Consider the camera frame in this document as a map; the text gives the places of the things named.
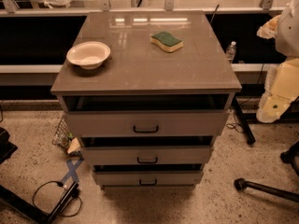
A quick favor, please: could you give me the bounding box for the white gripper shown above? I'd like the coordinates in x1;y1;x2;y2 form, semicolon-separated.
256;15;299;123

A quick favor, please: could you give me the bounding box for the grey drawer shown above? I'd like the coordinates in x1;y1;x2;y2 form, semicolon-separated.
93;164;204;188
81;136;213;165
62;94;230;137

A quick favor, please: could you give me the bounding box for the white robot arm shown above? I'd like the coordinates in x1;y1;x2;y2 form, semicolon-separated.
256;0;299;123

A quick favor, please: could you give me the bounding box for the grey drawer cabinet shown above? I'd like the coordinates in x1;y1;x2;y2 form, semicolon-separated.
50;10;243;190

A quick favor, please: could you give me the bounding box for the grey top drawer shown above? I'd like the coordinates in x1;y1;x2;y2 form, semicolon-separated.
62;94;230;137

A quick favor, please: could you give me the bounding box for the grey bottom drawer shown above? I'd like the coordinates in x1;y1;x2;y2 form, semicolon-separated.
93;164;204;188

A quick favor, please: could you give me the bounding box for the clear water bottle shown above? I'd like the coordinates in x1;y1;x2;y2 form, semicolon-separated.
225;41;236;63

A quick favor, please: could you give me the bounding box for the green yellow sponge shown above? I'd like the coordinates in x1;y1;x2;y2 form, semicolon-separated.
150;32;183;53

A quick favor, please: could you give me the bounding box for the black table leg right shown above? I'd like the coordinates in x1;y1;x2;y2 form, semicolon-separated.
232;97;255;146

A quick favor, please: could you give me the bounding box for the black table leg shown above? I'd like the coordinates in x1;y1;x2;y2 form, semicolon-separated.
232;97;255;146
0;181;80;224

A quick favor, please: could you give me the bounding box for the black office chair base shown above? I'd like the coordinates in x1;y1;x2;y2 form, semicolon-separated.
234;140;299;203

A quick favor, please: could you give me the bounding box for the white plastic bowl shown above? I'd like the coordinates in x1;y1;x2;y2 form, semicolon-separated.
66;41;111;70

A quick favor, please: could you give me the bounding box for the blue tape cross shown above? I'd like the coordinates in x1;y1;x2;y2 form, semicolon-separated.
61;158;84;184

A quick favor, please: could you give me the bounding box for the black table leg left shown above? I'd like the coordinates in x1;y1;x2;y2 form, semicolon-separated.
0;181;80;224

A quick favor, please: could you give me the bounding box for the wire mesh basket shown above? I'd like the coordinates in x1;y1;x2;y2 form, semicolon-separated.
52;118;81;157

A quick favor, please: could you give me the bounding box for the black cable on floor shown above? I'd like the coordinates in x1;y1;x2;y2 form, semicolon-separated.
32;180;84;218

